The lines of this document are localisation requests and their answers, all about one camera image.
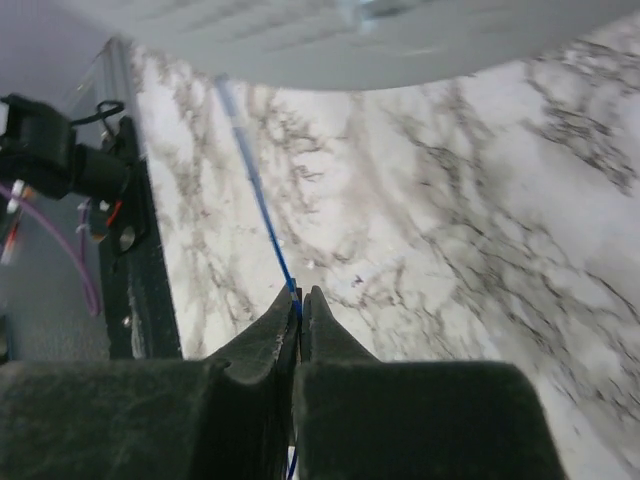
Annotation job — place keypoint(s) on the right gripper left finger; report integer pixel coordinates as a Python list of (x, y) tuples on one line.
[(226, 416)]

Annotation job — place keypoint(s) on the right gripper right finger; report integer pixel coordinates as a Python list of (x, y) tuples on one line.
[(358, 417)]

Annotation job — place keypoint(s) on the grey plastic cable spool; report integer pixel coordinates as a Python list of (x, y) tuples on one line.
[(357, 45)]

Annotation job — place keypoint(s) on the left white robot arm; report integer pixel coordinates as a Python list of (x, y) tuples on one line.
[(39, 146)]

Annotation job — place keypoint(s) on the black mounting base bar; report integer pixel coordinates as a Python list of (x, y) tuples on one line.
[(137, 303)]

